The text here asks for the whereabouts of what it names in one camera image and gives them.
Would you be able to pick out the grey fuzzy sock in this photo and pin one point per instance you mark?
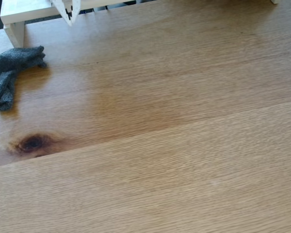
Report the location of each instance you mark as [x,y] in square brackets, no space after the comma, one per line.
[4,72]

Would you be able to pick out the white wooden riser shelf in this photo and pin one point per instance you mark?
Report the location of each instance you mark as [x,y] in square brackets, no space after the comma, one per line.
[26,11]

